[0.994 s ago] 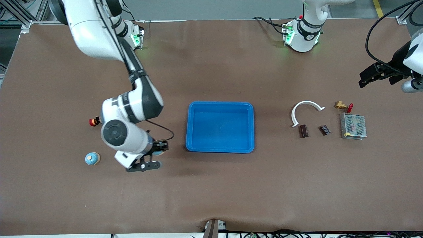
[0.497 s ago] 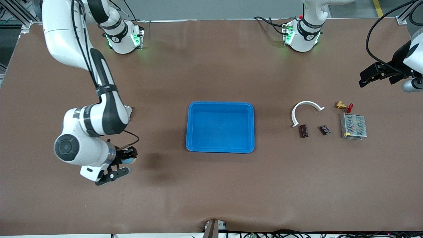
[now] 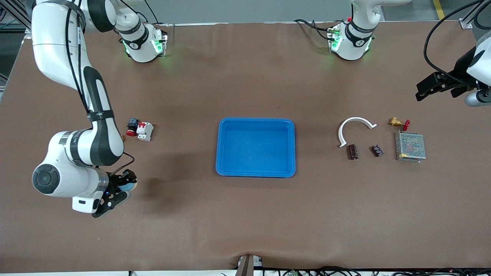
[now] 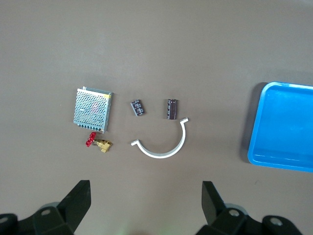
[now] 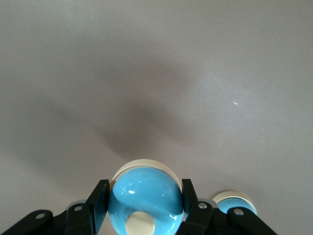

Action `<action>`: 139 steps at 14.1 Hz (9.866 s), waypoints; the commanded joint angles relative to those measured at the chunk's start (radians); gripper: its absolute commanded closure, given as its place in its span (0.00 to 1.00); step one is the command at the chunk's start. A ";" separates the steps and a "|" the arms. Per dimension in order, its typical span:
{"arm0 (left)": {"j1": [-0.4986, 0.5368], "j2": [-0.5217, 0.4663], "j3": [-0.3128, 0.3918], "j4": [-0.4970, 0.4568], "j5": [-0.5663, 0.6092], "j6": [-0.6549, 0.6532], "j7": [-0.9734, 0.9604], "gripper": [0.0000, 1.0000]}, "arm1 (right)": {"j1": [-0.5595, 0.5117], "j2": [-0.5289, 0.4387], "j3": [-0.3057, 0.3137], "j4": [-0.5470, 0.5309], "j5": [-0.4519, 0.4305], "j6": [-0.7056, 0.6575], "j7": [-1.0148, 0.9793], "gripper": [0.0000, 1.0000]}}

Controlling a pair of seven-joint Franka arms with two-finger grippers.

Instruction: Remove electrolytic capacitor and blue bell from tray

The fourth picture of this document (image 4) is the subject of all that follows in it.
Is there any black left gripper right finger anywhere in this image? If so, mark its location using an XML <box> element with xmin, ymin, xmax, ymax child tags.
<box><xmin>197</xmin><ymin>180</ymin><xmax>305</xmax><ymax>235</ymax></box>

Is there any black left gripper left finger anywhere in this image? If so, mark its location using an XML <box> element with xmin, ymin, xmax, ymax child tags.
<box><xmin>0</xmin><ymin>180</ymin><xmax>92</xmax><ymax>235</ymax></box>

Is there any dark brown cylindrical capacitor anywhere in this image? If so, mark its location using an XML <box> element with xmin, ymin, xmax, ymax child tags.
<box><xmin>166</xmin><ymin>98</ymin><xmax>179</xmax><ymax>120</ymax></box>

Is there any black capacitor with white print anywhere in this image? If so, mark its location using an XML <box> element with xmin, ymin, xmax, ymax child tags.
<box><xmin>130</xmin><ymin>99</ymin><xmax>147</xmax><ymax>118</ymax></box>

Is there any perforated metal power supply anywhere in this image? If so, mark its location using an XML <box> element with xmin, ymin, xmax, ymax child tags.
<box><xmin>73</xmin><ymin>86</ymin><xmax>113</xmax><ymax>134</ymax></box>

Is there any blue plastic tray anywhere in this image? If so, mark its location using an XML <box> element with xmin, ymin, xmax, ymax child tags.
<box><xmin>247</xmin><ymin>82</ymin><xmax>313</xmax><ymax>173</ymax></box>

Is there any brass valve red handle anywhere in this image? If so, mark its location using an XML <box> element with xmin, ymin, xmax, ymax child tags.
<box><xmin>85</xmin><ymin>131</ymin><xmax>113</xmax><ymax>154</ymax></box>

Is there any white curved plastic bracket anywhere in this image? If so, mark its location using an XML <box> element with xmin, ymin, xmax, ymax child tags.
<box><xmin>131</xmin><ymin>117</ymin><xmax>190</xmax><ymax>159</ymax></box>

